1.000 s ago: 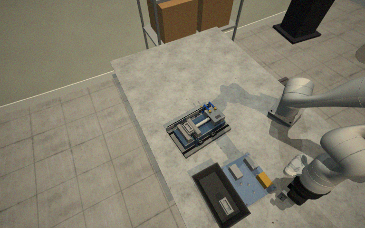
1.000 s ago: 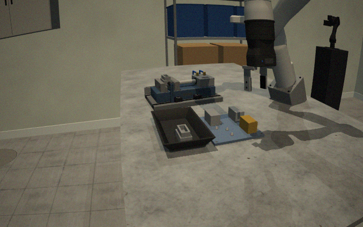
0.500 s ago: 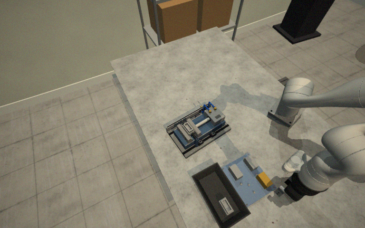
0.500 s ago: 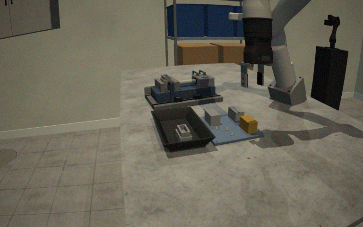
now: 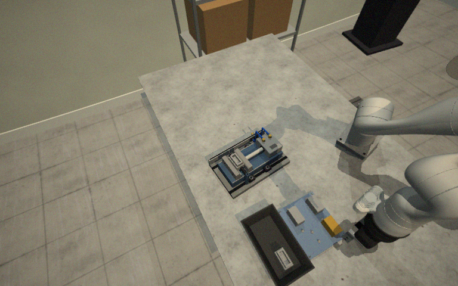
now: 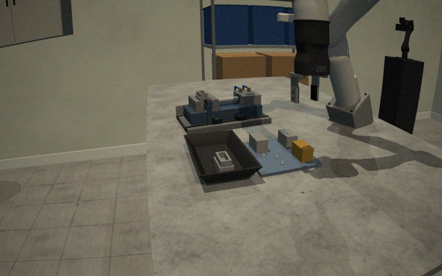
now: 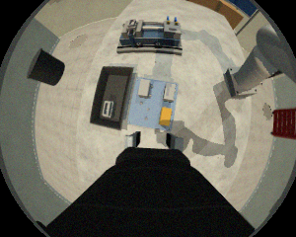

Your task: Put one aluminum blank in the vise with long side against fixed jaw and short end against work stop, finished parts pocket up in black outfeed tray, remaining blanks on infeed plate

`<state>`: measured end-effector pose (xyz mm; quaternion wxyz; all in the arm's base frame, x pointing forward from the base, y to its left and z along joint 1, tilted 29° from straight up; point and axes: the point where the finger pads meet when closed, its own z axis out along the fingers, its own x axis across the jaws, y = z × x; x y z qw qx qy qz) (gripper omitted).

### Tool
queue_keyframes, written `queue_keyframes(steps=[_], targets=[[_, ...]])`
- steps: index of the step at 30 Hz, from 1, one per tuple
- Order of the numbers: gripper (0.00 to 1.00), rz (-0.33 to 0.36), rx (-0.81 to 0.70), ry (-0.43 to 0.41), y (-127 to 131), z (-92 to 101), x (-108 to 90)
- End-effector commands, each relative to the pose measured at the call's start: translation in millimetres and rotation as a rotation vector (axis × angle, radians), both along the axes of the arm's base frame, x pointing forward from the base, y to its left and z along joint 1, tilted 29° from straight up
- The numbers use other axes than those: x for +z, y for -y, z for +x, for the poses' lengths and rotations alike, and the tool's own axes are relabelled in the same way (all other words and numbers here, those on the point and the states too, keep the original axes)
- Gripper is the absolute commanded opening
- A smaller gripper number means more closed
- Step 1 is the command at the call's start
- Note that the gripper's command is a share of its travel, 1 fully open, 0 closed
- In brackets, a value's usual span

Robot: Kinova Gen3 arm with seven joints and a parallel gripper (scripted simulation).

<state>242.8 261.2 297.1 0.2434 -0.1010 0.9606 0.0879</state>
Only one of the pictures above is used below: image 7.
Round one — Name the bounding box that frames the yellow brass block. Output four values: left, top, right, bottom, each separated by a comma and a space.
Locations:
159, 108, 172, 126

